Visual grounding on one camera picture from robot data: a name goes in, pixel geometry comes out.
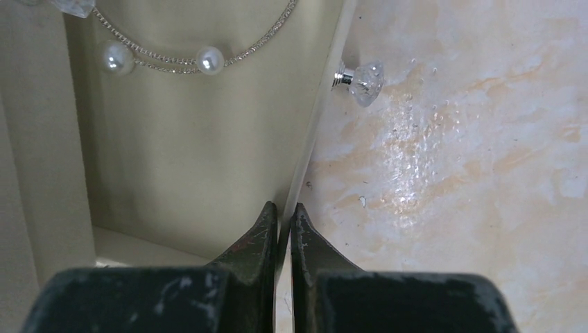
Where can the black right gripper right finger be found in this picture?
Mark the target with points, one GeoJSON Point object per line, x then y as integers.
{"type": "Point", "coordinates": [332, 294]}

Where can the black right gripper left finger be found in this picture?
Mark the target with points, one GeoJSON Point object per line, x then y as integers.
{"type": "Point", "coordinates": [235, 292]}

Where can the crystal stud earring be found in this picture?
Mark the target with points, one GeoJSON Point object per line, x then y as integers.
{"type": "Point", "coordinates": [363, 83]}

